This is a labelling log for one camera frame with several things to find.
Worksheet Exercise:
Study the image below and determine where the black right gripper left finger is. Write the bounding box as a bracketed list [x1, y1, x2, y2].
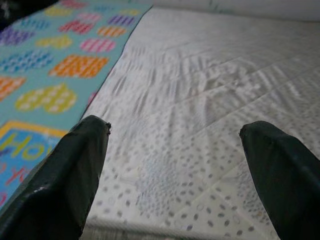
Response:
[0, 114, 112, 240]

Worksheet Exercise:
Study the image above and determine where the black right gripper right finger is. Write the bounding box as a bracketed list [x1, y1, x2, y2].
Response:
[239, 120, 320, 240]

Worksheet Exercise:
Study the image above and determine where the blue children's book yellow border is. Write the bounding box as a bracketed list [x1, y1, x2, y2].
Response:
[0, 119, 76, 208]

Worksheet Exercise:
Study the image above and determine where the teal blanket with colourful shapes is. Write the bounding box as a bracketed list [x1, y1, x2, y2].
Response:
[0, 0, 154, 141]

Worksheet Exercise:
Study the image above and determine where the white quilted mattress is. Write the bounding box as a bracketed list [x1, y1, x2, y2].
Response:
[79, 4, 320, 240]

